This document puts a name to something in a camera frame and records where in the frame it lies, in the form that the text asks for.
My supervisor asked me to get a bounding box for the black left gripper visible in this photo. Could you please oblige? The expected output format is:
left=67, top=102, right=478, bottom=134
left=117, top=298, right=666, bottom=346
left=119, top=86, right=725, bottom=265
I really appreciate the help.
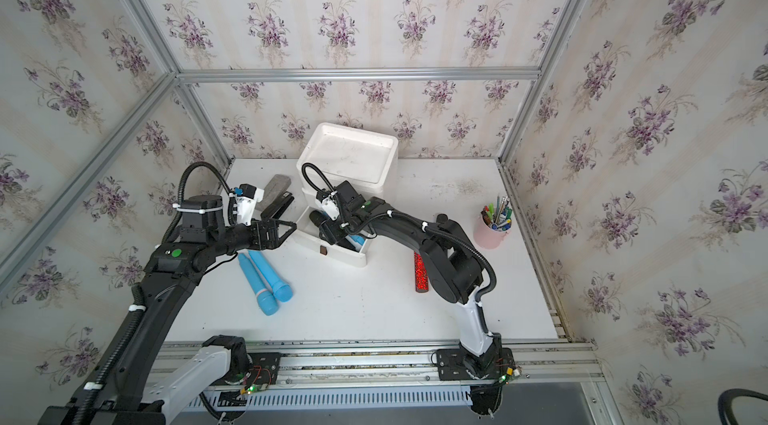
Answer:
left=205, top=216, right=294, bottom=259

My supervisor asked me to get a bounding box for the blue and black microphone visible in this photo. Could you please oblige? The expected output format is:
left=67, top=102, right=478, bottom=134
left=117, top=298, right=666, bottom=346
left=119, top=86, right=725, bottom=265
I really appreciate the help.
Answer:
left=309, top=210, right=365, bottom=252

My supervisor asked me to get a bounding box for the blue toy microphone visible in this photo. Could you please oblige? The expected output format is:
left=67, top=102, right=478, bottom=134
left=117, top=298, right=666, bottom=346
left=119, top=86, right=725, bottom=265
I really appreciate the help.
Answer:
left=248, top=250, right=294, bottom=303
left=238, top=253, right=279, bottom=316

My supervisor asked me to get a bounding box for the white three-drawer cabinet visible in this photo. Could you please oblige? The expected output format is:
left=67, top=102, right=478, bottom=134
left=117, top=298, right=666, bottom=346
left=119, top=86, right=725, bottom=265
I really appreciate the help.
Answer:
left=296, top=122, right=399, bottom=202

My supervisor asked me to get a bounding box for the red glitter microphone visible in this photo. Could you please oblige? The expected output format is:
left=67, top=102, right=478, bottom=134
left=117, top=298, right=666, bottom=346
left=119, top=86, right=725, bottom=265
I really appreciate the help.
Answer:
left=414, top=253, right=429, bottom=293

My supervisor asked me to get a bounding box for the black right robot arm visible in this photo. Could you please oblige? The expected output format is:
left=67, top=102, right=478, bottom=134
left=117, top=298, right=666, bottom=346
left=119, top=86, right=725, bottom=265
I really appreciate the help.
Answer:
left=300, top=162, right=502, bottom=378

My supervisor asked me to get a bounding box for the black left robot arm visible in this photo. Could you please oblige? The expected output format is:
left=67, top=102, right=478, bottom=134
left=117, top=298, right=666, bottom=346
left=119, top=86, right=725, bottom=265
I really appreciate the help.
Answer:
left=39, top=161, right=297, bottom=424

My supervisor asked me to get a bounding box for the white bottom drawer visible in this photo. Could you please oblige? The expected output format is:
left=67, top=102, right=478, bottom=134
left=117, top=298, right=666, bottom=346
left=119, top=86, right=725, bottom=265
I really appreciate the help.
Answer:
left=287, top=205, right=376, bottom=268

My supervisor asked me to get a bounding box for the black stapler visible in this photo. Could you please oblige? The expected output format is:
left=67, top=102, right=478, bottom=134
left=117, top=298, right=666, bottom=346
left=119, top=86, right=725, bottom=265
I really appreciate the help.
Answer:
left=260, top=191, right=294, bottom=220

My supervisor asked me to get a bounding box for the grey rectangular eraser block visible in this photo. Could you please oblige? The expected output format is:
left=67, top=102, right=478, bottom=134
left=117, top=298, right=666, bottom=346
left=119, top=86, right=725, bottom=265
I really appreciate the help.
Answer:
left=262, top=174, right=291, bottom=204

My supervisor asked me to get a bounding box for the pink cup of pens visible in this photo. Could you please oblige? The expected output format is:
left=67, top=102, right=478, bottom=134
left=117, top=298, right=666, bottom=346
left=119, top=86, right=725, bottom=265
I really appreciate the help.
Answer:
left=473, top=195, right=513, bottom=249

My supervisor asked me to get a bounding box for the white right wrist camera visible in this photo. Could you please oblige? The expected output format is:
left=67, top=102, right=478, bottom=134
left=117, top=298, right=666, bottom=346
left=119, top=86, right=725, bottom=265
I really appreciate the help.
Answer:
left=317, top=191, right=341, bottom=221

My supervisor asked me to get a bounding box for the aluminium mounting rail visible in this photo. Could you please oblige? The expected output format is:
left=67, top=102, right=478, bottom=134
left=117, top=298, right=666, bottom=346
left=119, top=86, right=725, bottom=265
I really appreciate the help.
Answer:
left=149, top=339, right=604, bottom=393

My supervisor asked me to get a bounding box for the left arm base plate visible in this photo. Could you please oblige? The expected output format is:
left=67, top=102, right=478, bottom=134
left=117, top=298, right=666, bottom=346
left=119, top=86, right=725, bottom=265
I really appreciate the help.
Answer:
left=213, top=352, right=282, bottom=407

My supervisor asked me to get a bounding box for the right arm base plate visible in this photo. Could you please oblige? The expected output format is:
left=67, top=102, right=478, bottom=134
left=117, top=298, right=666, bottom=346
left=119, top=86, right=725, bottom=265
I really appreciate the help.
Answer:
left=431, top=346, right=521, bottom=383

